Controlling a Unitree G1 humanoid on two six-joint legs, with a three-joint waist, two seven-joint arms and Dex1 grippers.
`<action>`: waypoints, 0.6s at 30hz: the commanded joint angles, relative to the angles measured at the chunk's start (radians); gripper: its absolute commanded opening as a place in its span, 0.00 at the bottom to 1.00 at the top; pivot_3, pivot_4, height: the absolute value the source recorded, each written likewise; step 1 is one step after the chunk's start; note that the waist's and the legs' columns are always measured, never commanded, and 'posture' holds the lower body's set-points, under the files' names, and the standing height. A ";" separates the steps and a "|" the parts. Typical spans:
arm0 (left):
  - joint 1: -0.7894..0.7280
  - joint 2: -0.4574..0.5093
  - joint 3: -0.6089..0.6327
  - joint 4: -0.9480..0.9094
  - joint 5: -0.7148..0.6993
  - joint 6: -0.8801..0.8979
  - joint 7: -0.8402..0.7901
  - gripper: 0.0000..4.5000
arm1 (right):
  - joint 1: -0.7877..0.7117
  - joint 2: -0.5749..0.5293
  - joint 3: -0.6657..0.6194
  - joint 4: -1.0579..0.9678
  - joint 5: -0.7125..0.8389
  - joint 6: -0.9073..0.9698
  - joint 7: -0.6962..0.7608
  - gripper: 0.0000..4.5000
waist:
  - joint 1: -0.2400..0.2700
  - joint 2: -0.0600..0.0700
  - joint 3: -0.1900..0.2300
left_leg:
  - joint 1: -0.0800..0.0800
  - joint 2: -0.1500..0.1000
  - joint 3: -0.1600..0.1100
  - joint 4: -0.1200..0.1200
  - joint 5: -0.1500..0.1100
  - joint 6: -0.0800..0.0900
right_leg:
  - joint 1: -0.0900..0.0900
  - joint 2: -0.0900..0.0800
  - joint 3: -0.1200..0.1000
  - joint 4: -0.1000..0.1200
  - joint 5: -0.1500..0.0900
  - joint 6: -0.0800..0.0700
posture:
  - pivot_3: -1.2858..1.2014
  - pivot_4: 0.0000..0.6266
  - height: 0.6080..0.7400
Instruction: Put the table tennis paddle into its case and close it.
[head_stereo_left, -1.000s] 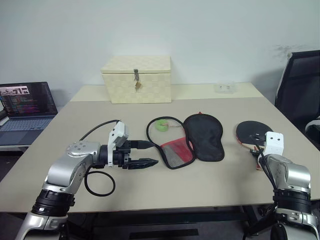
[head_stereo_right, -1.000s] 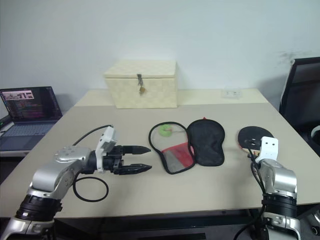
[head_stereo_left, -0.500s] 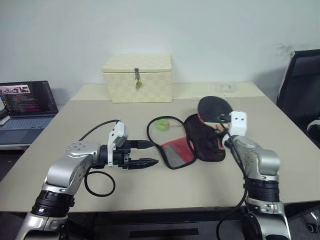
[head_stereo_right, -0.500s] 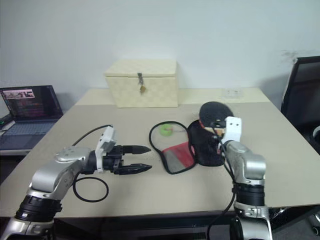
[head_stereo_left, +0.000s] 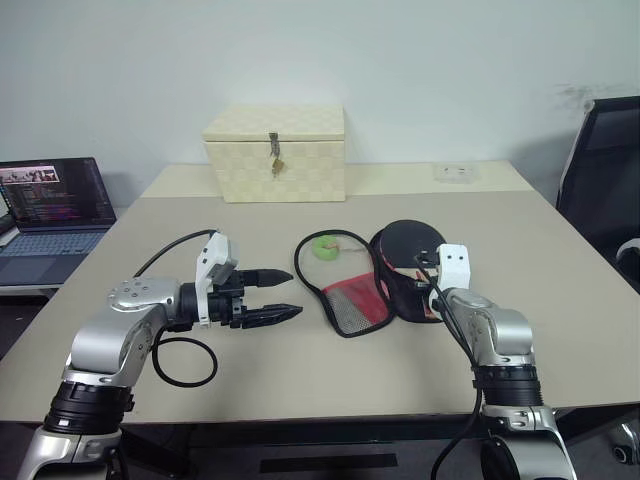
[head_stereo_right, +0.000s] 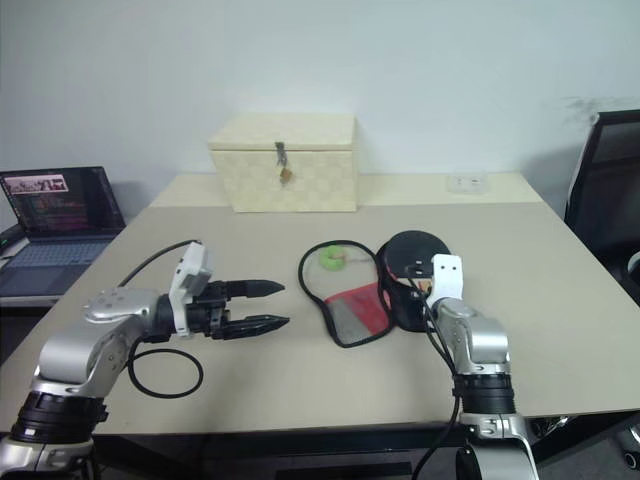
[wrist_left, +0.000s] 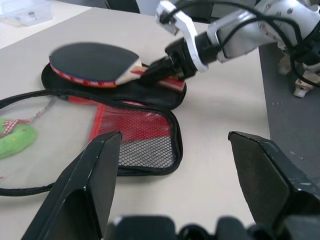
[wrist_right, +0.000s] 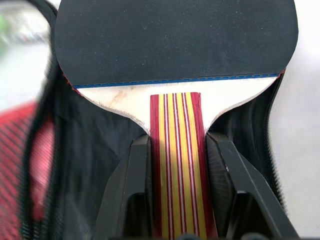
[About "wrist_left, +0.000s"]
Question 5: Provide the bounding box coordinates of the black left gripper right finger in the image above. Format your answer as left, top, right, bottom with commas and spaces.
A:
227, 130, 320, 229

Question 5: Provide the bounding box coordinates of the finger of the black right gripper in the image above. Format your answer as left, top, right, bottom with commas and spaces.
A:
146, 56, 176, 76
139, 65, 180, 87

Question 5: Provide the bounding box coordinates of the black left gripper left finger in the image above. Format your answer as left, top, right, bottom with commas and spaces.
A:
19, 130, 123, 240

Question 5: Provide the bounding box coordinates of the black red table tennis paddle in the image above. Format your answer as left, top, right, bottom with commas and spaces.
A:
48, 42, 187, 95

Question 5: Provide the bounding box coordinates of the black paddle case red mesh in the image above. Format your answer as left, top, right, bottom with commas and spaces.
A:
0, 63, 187, 197

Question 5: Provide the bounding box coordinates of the dark chair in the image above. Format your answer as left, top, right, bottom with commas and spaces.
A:
104, 0, 141, 14

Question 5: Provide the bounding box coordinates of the green plush toy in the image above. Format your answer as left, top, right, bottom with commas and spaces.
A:
0, 118, 39, 159

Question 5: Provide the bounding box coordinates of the red white checkered ribbon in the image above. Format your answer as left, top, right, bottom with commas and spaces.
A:
0, 99, 57, 139

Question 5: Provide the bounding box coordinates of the beige wooden stand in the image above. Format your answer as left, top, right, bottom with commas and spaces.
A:
276, 41, 320, 99

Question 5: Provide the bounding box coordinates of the clear plastic box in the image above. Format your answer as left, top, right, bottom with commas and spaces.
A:
0, 0, 55, 27

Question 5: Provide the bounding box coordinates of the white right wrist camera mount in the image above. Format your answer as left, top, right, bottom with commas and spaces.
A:
155, 1, 210, 74

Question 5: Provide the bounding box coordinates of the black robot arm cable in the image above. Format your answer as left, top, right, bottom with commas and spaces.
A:
159, 0, 320, 89

